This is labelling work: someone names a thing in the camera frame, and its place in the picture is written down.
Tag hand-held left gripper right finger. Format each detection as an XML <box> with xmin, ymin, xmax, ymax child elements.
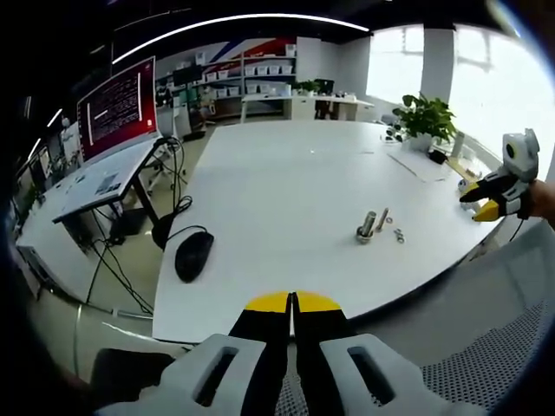
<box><xmin>291</xmin><ymin>290</ymin><xmax>482</xmax><ymax>416</ymax></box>

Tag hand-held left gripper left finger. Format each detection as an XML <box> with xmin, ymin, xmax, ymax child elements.
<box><xmin>97</xmin><ymin>290</ymin><xmax>291</xmax><ymax>416</ymax></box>

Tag large steel threaded stud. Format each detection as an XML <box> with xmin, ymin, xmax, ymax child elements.
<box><xmin>356</xmin><ymin>210</ymin><xmax>376</xmax><ymax>244</ymax></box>

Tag wooden board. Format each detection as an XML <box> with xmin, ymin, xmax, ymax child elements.
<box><xmin>446</xmin><ymin>155</ymin><xmax>485</xmax><ymax>179</ymax></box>

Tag white paper sheet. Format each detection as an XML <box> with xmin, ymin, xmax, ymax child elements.
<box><xmin>387</xmin><ymin>151</ymin><xmax>447</xmax><ymax>182</ymax></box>

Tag potted green plant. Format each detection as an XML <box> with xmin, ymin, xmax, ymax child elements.
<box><xmin>392</xmin><ymin>94</ymin><xmax>459</xmax><ymax>153</ymax></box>

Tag black computer mouse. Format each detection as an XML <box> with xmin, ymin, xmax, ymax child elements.
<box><xmin>174</xmin><ymin>231</ymin><xmax>215</xmax><ymax>284</ymax></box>

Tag grey mesh office chair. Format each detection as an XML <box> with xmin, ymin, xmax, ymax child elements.
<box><xmin>277</xmin><ymin>216</ymin><xmax>555</xmax><ymax>416</ymax></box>

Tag white office chair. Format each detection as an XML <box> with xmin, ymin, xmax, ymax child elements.
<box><xmin>147</xmin><ymin>145</ymin><xmax>187</xmax><ymax>196</ymax></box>

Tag black office chair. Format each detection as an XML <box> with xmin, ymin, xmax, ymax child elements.
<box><xmin>314</xmin><ymin>79</ymin><xmax>335</xmax><ymax>120</ymax></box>

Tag white counter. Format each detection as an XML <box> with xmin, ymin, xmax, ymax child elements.
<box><xmin>241</xmin><ymin>94</ymin><xmax>376</xmax><ymax>123</ymax></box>

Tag printed card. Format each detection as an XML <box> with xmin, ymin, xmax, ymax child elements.
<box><xmin>95</xmin><ymin>172</ymin><xmax>121</xmax><ymax>194</ymax></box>

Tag grey standing desk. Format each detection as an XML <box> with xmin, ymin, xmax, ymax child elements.
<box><xmin>52</xmin><ymin>136</ymin><xmax>186</xmax><ymax>244</ymax></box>

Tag storage shelf with white bins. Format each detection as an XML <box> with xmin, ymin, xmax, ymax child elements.
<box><xmin>155</xmin><ymin>41</ymin><xmax>300</xmax><ymax>127</ymax></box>

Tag computer monitor with red screen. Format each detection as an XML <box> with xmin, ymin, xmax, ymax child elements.
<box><xmin>76</xmin><ymin>55</ymin><xmax>158</xmax><ymax>165</ymax></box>

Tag long curved ceiling light strip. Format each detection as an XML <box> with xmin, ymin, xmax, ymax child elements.
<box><xmin>111</xmin><ymin>13</ymin><xmax>370</xmax><ymax>65</ymax></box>

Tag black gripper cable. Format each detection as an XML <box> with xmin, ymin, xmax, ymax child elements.
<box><xmin>510</xmin><ymin>215</ymin><xmax>528</xmax><ymax>243</ymax></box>

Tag black mouse cable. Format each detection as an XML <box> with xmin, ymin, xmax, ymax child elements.
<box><xmin>166</xmin><ymin>224</ymin><xmax>205</xmax><ymax>244</ymax></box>

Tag black desk cables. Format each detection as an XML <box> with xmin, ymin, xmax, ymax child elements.
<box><xmin>166</xmin><ymin>136</ymin><xmax>194</xmax><ymax>218</ymax></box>

